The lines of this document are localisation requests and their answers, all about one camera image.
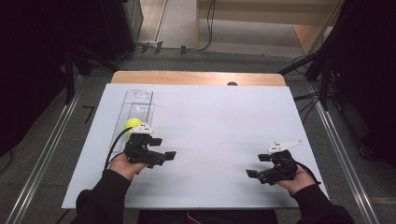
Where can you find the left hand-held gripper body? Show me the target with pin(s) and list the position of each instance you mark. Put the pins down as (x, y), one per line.
(140, 152)

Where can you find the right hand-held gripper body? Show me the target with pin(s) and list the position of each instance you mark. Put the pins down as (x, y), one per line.
(281, 169)

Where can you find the yellow tennis ball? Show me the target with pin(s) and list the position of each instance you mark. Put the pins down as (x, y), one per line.
(132, 123)

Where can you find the clear plastic container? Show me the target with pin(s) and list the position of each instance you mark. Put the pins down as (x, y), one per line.
(138, 105)

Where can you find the person's left hand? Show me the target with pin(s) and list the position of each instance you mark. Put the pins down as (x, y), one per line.
(124, 168)

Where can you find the person's right hand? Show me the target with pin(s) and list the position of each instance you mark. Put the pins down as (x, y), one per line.
(299, 183)

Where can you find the white table board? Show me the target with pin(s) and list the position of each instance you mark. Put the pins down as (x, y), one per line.
(218, 109)

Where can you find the wooden table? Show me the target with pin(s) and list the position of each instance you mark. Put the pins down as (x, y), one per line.
(186, 77)

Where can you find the black table grommet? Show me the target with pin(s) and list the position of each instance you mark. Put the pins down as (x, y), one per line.
(232, 83)

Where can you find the black metal stand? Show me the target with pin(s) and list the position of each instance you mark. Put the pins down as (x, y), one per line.
(323, 81)
(70, 81)

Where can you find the dark curtain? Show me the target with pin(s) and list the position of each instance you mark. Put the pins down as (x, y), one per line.
(31, 62)
(367, 77)

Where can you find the light wooden shelf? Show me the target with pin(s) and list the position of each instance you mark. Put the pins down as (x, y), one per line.
(264, 12)

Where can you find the aluminium floor rail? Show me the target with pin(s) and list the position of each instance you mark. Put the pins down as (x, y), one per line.
(342, 161)
(49, 152)

